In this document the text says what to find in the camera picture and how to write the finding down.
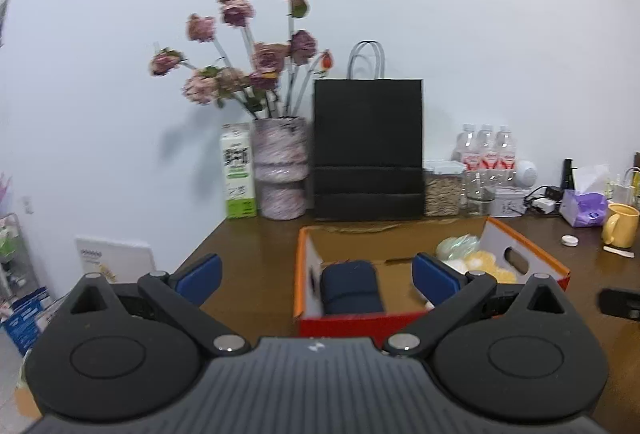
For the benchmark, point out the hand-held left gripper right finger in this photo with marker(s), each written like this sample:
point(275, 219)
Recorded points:
point(435, 279)

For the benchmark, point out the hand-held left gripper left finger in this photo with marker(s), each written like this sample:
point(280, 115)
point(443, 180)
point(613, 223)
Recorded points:
point(200, 276)

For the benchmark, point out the red cardboard box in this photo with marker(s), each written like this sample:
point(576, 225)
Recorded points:
point(350, 325)

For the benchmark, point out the wooden desktop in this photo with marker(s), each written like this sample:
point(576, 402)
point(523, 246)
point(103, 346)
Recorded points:
point(250, 264)

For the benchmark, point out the pale green soft item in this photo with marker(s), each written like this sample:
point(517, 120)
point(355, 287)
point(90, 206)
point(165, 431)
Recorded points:
point(457, 246)

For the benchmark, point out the yellow fluffy item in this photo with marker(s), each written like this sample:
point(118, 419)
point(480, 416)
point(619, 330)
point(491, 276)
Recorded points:
point(490, 266)

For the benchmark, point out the navy rolled pouch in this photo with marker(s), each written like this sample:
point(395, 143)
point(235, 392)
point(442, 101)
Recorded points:
point(350, 286)

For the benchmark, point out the clear seed jar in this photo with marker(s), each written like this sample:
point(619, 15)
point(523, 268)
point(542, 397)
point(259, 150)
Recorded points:
point(442, 194)

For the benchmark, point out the clear glass cup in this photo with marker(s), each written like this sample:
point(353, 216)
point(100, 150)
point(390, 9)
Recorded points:
point(480, 205)

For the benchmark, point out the white board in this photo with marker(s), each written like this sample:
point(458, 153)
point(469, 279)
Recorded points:
point(112, 259)

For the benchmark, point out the white tin box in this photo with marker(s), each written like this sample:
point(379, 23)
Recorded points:
point(507, 204)

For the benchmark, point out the white green milk carton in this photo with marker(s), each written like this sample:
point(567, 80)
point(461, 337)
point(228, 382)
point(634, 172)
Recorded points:
point(237, 164)

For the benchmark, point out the white charger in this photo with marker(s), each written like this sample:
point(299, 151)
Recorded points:
point(544, 205)

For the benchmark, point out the red label water bottle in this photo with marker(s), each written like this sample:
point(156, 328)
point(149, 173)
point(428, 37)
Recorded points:
point(505, 149)
point(486, 149)
point(465, 149)

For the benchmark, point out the white round speaker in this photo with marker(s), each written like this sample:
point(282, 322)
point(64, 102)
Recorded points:
point(526, 173)

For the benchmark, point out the small white round lid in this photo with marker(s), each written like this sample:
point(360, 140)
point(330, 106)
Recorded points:
point(569, 240)

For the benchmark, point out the purple marbled vase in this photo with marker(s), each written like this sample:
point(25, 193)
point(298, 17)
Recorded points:
point(280, 149)

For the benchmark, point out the black paper bag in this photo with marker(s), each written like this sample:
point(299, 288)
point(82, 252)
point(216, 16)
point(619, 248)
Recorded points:
point(367, 139)

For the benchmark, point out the purple tissue pack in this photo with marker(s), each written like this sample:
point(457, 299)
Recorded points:
point(582, 210)

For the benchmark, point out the black bottle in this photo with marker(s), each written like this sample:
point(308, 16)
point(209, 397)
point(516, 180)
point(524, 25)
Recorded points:
point(568, 174)

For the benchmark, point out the blue boxes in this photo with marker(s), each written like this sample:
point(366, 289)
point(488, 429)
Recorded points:
point(25, 319)

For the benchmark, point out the metal storage rack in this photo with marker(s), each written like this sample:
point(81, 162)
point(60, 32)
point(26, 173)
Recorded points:
point(15, 259)

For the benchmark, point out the white stick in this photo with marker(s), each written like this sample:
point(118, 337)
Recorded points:
point(619, 252)

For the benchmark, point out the black flat object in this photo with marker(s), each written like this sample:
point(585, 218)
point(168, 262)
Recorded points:
point(620, 303)

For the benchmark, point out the yellow mug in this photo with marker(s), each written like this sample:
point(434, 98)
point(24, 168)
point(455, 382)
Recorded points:
point(625, 224)

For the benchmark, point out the white plug adapter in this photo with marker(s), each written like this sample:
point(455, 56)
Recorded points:
point(625, 191)

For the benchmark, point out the purple decorative plant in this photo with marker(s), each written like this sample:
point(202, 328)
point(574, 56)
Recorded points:
point(5, 191)

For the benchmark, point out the brown cardboard piece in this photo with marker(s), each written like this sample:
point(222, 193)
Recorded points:
point(27, 401)

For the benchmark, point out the dried rose bouquet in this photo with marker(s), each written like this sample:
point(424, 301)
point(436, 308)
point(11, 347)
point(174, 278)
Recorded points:
point(270, 56)

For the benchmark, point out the white wall socket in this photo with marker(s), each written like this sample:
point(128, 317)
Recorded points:
point(28, 205)

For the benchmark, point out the wall poster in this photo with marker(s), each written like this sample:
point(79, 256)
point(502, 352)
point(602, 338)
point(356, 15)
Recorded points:
point(4, 19)

